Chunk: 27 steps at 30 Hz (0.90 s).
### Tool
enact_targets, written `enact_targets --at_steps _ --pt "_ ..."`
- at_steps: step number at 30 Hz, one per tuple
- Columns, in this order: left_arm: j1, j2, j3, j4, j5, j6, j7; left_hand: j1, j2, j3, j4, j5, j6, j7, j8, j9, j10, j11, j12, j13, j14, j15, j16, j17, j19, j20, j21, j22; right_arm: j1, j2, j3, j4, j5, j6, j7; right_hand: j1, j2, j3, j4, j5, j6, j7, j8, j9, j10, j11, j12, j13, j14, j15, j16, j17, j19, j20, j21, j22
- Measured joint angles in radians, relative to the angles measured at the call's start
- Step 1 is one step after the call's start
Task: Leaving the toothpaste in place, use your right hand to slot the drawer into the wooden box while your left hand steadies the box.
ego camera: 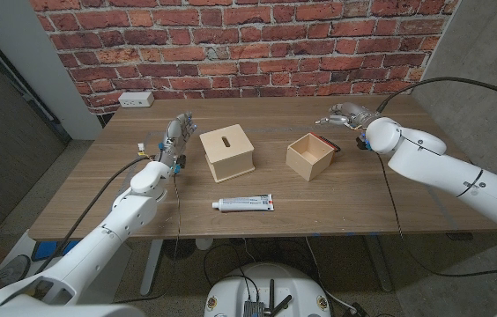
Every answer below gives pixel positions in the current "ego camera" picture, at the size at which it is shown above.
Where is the white table leg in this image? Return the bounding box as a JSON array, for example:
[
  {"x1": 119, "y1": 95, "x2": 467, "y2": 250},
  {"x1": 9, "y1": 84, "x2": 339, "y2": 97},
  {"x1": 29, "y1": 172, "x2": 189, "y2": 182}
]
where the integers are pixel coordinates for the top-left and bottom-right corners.
[{"x1": 139, "y1": 239, "x2": 165, "y2": 297}]

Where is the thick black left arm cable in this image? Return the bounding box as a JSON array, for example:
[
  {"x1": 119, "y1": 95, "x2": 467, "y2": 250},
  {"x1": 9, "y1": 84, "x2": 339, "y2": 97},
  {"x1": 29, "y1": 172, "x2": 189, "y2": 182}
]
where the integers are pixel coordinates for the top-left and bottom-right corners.
[{"x1": 34, "y1": 156, "x2": 155, "y2": 274}]

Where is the grey table leg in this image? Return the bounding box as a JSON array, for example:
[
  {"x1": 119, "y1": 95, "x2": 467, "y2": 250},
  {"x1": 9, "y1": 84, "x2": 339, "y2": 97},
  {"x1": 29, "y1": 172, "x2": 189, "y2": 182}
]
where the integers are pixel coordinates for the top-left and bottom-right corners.
[{"x1": 362, "y1": 235, "x2": 394, "y2": 293}]

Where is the white robot torso base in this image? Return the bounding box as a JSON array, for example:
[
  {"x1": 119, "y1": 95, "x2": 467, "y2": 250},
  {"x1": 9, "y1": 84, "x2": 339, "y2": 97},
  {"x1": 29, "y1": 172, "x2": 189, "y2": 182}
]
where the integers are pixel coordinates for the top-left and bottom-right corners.
[{"x1": 204, "y1": 262, "x2": 332, "y2": 317}]

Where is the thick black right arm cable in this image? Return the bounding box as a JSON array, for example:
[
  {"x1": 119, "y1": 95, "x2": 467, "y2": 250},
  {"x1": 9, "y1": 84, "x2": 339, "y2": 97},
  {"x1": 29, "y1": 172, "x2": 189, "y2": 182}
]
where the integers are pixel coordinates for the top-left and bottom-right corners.
[{"x1": 375, "y1": 76, "x2": 497, "y2": 114}]

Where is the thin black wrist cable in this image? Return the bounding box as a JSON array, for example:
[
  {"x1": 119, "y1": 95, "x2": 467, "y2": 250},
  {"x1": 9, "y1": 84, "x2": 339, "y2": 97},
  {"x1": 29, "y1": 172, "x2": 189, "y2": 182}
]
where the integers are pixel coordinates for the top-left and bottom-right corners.
[
  {"x1": 375, "y1": 151, "x2": 497, "y2": 278},
  {"x1": 111, "y1": 173, "x2": 183, "y2": 305}
]

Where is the white power outlet strip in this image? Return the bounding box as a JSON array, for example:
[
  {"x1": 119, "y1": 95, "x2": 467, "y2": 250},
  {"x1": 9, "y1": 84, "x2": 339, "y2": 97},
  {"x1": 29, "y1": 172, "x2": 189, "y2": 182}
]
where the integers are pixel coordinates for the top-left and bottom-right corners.
[{"x1": 117, "y1": 91, "x2": 155, "y2": 109}]

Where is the grey sneaker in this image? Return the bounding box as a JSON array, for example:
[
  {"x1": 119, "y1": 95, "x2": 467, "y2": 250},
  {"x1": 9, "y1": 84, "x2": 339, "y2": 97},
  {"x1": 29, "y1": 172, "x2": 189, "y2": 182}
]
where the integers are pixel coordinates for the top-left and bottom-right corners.
[{"x1": 0, "y1": 254, "x2": 33, "y2": 287}]

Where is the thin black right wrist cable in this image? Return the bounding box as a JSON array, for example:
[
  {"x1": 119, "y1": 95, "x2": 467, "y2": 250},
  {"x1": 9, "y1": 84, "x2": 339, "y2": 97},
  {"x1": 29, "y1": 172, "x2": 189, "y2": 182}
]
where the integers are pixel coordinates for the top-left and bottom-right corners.
[{"x1": 375, "y1": 151, "x2": 497, "y2": 278}]

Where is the blue floor item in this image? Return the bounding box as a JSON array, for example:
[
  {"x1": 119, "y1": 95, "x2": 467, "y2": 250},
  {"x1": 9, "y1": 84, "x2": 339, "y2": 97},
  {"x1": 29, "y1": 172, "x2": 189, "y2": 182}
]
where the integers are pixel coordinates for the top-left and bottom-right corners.
[{"x1": 31, "y1": 240, "x2": 80, "y2": 263}]

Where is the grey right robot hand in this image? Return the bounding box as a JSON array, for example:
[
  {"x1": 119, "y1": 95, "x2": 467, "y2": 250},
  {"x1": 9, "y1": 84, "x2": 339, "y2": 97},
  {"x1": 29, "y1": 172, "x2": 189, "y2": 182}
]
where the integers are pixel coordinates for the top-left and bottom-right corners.
[{"x1": 315, "y1": 102, "x2": 382, "y2": 131}]

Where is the black round floor object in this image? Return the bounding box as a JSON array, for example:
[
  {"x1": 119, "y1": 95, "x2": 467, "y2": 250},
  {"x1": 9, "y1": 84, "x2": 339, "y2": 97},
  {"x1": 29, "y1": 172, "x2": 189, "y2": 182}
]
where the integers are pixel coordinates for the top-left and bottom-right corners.
[{"x1": 162, "y1": 239, "x2": 197, "y2": 261}]

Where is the wooden drawer with red front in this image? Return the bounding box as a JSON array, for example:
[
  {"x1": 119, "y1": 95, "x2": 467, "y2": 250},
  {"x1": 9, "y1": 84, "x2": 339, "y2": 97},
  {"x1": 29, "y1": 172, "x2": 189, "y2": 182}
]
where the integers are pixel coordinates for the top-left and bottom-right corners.
[{"x1": 286, "y1": 131, "x2": 342, "y2": 182}]

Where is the wooden box with slot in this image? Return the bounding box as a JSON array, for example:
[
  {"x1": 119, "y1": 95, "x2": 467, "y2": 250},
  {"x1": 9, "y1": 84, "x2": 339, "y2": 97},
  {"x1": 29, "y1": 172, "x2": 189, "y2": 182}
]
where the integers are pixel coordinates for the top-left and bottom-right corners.
[{"x1": 198, "y1": 123, "x2": 256, "y2": 184}]

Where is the white toothpaste tube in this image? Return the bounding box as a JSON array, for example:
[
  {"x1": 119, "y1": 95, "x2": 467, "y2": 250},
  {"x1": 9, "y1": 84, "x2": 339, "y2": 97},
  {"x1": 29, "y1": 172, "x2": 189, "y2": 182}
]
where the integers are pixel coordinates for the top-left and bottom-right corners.
[{"x1": 211, "y1": 194, "x2": 275, "y2": 213}]

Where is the thin black left wrist cable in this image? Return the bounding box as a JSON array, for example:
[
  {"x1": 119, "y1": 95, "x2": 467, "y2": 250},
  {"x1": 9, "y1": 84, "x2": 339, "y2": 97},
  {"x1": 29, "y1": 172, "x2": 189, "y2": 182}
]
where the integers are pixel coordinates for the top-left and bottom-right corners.
[{"x1": 111, "y1": 173, "x2": 183, "y2": 305}]

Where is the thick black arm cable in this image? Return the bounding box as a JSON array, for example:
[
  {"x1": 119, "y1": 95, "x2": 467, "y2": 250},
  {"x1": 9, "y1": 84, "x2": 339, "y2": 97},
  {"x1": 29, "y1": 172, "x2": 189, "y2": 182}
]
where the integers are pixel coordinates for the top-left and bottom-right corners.
[
  {"x1": 34, "y1": 156, "x2": 155, "y2": 274},
  {"x1": 375, "y1": 76, "x2": 497, "y2": 114}
]

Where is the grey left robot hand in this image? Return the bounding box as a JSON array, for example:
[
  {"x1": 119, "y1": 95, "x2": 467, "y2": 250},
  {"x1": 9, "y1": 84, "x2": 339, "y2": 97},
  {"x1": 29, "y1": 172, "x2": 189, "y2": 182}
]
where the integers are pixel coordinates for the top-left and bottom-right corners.
[{"x1": 156, "y1": 111, "x2": 198, "y2": 171}]

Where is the black power adapter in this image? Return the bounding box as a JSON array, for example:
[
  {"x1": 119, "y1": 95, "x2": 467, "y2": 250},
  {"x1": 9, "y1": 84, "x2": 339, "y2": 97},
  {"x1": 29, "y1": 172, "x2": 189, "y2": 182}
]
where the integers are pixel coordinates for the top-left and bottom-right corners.
[{"x1": 349, "y1": 301, "x2": 369, "y2": 317}]

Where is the red brick print backdrop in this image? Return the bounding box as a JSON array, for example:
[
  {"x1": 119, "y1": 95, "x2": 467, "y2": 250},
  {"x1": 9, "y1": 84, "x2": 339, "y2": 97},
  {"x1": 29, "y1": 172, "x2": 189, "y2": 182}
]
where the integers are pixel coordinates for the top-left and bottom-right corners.
[{"x1": 30, "y1": 0, "x2": 461, "y2": 116}]

